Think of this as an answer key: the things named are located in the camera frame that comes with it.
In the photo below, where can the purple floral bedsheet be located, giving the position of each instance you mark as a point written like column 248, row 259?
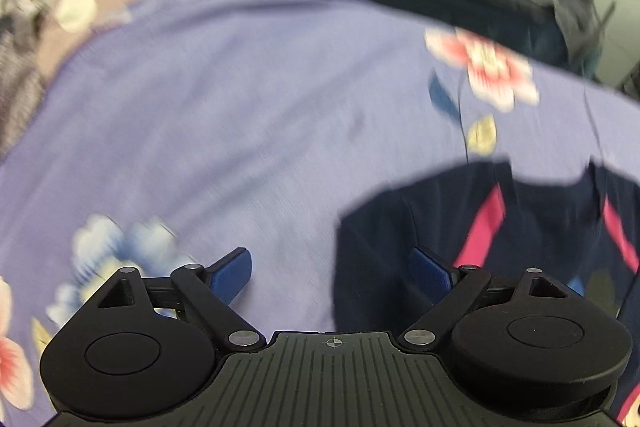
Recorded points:
column 225, row 107

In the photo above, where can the navy cartoon print garment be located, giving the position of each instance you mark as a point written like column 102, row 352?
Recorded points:
column 400, row 217

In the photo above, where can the pile of grey clothes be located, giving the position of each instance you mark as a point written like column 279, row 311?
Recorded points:
column 20, row 72

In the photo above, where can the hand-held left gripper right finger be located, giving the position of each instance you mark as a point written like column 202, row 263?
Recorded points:
column 429, row 276

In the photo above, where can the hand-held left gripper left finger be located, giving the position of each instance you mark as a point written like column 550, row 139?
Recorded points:
column 231, row 276

